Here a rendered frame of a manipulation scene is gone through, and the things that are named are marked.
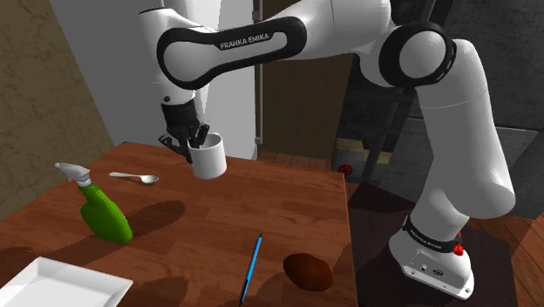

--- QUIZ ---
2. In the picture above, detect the white square plate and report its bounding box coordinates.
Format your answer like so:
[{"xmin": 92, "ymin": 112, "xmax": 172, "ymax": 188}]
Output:
[{"xmin": 0, "ymin": 256, "xmax": 134, "ymax": 307}]

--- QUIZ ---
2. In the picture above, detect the blue pen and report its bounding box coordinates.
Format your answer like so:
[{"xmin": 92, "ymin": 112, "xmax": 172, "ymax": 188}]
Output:
[{"xmin": 237, "ymin": 232, "xmax": 263, "ymax": 307}]

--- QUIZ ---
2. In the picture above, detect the brown potato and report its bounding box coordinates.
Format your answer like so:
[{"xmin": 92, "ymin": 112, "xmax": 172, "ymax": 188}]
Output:
[{"xmin": 282, "ymin": 252, "xmax": 334, "ymax": 293}]

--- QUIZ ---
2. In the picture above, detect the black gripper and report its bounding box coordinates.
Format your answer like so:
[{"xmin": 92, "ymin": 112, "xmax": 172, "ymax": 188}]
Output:
[{"xmin": 158, "ymin": 99, "xmax": 211, "ymax": 165}]

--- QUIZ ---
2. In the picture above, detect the brown wooden table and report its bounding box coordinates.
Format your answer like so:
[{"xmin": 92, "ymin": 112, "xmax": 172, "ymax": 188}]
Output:
[{"xmin": 0, "ymin": 141, "xmax": 359, "ymax": 307}]

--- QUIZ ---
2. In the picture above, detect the dark robot stand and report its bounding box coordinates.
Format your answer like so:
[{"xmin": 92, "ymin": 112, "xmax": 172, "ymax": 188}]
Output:
[{"xmin": 347, "ymin": 181, "xmax": 520, "ymax": 307}]

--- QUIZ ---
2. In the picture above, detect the white cup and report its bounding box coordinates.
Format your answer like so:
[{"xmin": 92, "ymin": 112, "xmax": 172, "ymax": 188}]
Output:
[{"xmin": 186, "ymin": 132, "xmax": 228, "ymax": 181}]

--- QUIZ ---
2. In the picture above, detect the green spray bottle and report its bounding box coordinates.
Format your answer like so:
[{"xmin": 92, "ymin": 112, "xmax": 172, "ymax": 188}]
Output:
[{"xmin": 53, "ymin": 161, "xmax": 134, "ymax": 246}]

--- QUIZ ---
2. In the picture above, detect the white spoon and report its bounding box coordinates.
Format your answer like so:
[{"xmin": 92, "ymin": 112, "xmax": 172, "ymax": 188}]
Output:
[{"xmin": 108, "ymin": 171, "xmax": 160, "ymax": 185}]

